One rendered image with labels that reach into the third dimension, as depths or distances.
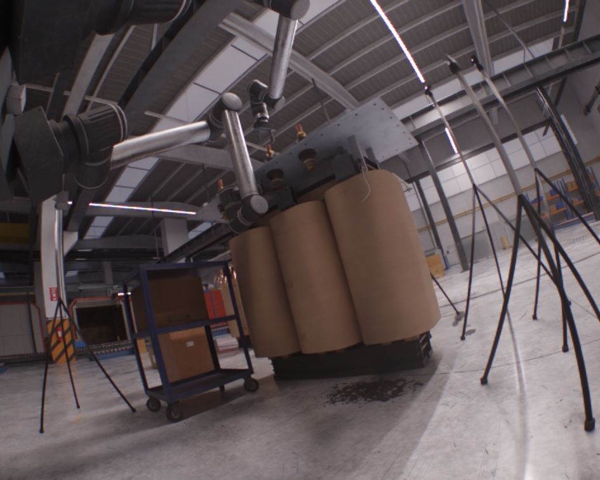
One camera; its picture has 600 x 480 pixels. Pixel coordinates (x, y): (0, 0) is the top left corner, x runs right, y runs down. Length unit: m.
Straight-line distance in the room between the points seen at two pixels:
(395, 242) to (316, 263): 0.47
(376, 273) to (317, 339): 0.53
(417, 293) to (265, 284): 0.98
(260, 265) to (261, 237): 0.19
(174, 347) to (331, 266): 1.43
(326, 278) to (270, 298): 0.45
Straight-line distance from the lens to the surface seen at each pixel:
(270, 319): 1.93
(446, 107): 10.30
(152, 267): 1.74
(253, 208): 1.46
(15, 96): 1.07
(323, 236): 1.69
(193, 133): 1.89
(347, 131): 1.70
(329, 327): 1.66
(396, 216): 1.52
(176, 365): 2.46
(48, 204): 12.45
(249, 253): 1.99
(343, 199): 1.57
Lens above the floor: 0.52
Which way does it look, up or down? 12 degrees up
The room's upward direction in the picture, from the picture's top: 14 degrees counter-clockwise
